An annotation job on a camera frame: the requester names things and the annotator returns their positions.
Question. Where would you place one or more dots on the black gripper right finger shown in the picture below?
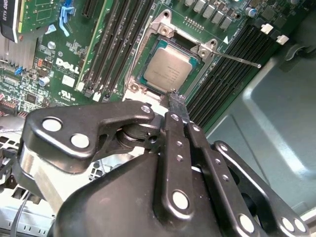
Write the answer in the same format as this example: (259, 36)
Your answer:
(212, 172)

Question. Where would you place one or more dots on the silver CPU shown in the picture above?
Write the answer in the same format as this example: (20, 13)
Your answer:
(170, 66)

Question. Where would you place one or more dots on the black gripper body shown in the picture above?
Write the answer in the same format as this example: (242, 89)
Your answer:
(111, 209)

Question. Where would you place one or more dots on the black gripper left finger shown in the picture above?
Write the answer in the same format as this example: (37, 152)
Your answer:
(61, 138)

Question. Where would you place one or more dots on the metal socket cover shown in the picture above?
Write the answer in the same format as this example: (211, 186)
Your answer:
(138, 95)

